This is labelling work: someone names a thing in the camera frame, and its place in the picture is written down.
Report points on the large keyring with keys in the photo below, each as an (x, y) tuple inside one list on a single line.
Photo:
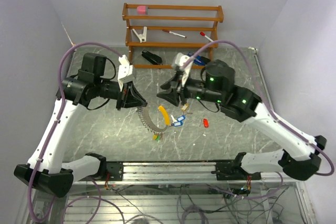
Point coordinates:
[(148, 123)]

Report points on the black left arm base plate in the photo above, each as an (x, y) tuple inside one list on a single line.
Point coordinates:
[(115, 171)]

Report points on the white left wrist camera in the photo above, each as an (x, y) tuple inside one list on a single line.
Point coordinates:
[(126, 71)]

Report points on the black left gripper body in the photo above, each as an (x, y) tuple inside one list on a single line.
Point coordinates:
[(122, 96)]

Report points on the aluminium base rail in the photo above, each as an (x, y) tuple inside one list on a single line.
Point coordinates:
[(144, 172)]

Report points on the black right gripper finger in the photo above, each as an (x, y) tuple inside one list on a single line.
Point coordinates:
[(170, 96), (172, 82)]

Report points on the pink eraser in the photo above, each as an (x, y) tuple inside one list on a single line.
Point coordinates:
[(142, 10)]

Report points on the red-capped white marker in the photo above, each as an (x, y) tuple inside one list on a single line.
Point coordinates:
[(205, 36)]

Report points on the blue stapler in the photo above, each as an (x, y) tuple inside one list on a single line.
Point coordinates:
[(201, 60)]

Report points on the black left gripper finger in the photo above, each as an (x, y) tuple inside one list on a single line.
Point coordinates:
[(138, 99), (134, 104)]

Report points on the white clip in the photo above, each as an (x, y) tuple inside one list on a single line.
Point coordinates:
[(141, 37)]

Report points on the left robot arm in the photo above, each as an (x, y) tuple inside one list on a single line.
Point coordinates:
[(45, 169)]

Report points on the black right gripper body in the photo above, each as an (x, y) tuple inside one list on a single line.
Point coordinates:
[(182, 93)]

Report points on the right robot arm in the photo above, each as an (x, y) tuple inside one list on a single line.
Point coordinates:
[(298, 156)]

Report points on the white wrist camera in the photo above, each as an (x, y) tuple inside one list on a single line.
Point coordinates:
[(126, 71), (183, 63)]

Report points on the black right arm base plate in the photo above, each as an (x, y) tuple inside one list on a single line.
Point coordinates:
[(225, 170)]

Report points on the wooden three-tier shelf rack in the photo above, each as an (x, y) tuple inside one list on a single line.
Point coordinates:
[(182, 19)]

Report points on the blue key tag pair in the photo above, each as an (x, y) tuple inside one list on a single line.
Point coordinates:
[(176, 122)]

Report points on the red key tag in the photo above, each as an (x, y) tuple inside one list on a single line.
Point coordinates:
[(205, 123)]

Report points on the yellow tagged key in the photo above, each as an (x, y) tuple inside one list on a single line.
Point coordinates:
[(185, 108)]

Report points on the black stapler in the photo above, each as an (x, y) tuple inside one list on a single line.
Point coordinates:
[(152, 58)]

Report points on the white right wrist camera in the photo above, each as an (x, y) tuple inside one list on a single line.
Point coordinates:
[(183, 63)]

